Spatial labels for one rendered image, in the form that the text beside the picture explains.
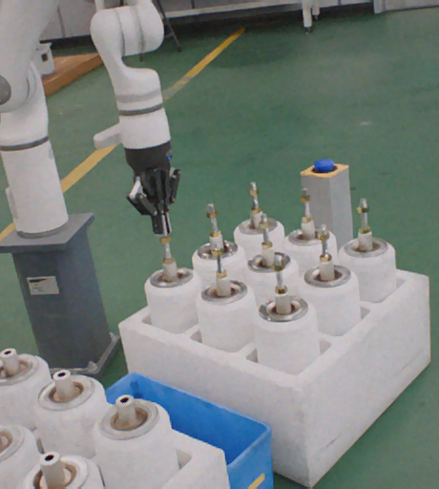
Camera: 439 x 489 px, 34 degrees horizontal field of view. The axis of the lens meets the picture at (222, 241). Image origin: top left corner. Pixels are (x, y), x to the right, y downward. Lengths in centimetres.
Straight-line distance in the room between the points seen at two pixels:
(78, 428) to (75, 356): 52
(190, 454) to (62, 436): 17
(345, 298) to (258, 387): 20
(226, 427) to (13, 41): 71
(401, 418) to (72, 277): 65
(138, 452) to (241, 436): 28
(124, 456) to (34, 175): 63
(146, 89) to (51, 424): 50
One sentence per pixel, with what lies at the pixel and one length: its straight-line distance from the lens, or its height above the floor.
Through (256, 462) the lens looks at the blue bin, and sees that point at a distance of 108.
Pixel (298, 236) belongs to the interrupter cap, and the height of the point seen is 25.
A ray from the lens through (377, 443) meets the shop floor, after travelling 123.
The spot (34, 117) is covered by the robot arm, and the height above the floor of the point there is 51.
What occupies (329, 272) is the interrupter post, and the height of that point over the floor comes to 26.
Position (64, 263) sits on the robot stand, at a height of 25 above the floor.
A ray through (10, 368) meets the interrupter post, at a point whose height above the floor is 26.
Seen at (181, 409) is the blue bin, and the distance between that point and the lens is 120.
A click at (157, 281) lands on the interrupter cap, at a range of 123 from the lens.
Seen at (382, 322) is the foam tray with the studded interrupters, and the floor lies 17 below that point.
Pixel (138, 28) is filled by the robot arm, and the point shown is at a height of 67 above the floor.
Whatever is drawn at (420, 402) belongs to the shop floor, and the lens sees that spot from 131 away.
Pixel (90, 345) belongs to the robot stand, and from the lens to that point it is 147.
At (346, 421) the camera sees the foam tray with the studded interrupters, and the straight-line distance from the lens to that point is 118.
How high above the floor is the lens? 78
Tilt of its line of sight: 23 degrees down
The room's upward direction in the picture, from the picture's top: 8 degrees counter-clockwise
